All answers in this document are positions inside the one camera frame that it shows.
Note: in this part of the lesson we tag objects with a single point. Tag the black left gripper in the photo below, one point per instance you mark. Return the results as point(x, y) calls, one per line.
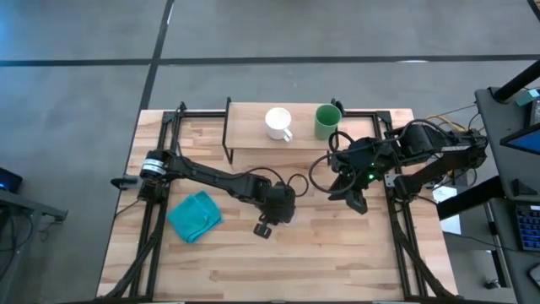
point(279, 204)

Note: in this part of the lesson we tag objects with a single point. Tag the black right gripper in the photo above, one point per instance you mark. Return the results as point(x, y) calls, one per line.
point(356, 164)

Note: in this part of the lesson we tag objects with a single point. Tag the green plastic cup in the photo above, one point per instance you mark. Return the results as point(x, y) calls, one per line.
point(325, 122)

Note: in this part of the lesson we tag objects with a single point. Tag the white ceramic mug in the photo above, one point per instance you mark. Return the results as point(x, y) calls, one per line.
point(277, 120)

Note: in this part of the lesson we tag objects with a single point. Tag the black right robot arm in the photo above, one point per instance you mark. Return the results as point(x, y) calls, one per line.
point(443, 148)

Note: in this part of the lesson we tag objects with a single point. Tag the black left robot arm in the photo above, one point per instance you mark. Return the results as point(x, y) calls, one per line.
point(211, 175)

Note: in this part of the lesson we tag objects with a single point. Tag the wooden shelf with black legs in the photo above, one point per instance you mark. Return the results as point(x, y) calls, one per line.
point(249, 126)

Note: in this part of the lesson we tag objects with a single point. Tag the teal folded cloth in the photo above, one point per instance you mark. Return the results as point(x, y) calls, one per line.
point(194, 216)

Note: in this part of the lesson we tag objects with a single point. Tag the white paper sheet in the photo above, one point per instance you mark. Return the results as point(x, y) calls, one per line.
point(449, 198)

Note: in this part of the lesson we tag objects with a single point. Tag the black diagonal desk beam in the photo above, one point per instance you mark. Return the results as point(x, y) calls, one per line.
point(468, 198)

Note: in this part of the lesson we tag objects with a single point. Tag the grey operator desk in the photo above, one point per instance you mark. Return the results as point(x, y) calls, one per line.
point(493, 139)

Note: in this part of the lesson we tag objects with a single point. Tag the black keyboard with blue keys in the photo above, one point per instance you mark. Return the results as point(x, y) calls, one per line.
point(529, 228)

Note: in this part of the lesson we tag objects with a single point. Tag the blue lit monitor screen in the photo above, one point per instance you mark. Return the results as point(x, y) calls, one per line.
point(525, 141)

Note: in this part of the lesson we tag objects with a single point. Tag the teal small box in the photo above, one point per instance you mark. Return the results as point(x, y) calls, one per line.
point(527, 97)

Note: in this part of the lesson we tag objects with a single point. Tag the black diagonal pole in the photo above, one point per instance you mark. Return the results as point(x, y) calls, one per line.
point(519, 82)

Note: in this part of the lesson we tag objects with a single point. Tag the grey side table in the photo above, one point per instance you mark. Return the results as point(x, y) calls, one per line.
point(25, 207)

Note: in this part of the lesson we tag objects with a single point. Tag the black device with blue light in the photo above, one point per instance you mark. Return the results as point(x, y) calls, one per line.
point(8, 180)

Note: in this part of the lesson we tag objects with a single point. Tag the silver metal bracket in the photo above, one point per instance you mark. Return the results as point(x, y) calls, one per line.
point(389, 180)

